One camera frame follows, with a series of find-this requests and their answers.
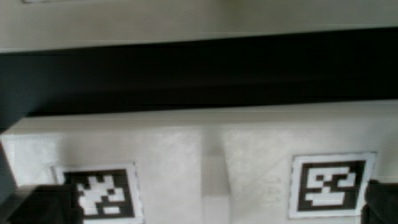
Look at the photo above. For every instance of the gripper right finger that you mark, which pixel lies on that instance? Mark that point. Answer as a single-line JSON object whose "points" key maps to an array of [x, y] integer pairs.
{"points": [[381, 207]]}

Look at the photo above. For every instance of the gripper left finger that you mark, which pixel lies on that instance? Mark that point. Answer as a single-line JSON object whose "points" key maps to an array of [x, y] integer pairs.
{"points": [[42, 204]]}

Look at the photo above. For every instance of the white cabinet body box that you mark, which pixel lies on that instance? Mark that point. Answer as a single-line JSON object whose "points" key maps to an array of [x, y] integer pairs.
{"points": [[212, 155]]}

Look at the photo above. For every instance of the white marker base plate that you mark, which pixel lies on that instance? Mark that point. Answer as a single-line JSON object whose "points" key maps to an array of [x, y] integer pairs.
{"points": [[54, 24]]}

